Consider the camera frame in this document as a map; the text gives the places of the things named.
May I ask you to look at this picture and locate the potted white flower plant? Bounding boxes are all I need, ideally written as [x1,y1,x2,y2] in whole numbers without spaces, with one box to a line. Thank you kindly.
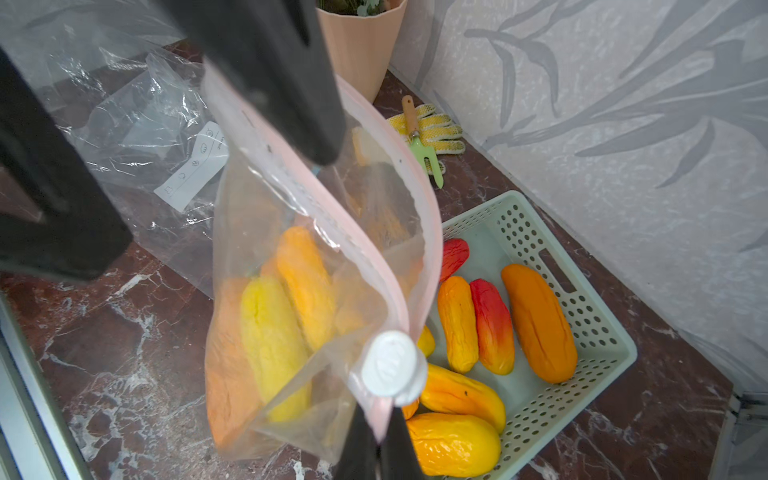
[316,1,407,102]

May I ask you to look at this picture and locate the green garden fork tool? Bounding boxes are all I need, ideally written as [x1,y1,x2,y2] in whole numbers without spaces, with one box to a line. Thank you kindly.
[402,95,444,189]

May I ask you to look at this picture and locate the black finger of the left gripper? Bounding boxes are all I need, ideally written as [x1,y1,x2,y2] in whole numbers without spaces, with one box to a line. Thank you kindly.
[158,0,346,166]

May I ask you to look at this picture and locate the yellow mango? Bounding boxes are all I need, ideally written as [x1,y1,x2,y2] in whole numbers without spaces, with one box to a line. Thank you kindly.
[406,413,501,477]
[240,276,309,404]

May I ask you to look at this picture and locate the red mango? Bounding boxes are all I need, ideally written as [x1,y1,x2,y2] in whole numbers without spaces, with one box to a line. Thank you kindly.
[470,279,515,376]

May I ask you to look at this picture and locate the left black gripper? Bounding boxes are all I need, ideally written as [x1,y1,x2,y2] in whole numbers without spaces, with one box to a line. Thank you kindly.
[1,55,133,282]

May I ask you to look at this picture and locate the clear zip-top bag blue zipper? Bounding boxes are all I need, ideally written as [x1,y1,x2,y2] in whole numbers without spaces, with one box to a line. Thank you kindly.
[1,1,227,294]

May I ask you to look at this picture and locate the large orange mango basket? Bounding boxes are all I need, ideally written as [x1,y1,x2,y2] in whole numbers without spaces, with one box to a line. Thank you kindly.
[501,264,578,384]

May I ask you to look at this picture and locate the yellow garden gloves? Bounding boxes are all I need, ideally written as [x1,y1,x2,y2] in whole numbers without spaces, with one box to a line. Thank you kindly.
[415,103,466,155]

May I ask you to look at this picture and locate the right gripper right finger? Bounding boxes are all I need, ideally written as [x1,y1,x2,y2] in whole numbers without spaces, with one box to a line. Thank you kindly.
[380,408,424,480]

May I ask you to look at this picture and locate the clear zip-top bag pink zipper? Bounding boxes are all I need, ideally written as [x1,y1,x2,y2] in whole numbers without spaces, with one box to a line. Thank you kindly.
[203,66,442,462]

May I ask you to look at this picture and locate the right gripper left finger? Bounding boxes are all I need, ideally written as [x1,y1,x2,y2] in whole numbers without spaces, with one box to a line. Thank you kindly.
[333,405,378,480]

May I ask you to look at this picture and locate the orange mango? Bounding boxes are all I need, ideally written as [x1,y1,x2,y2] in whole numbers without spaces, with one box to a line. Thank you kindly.
[260,226,337,352]

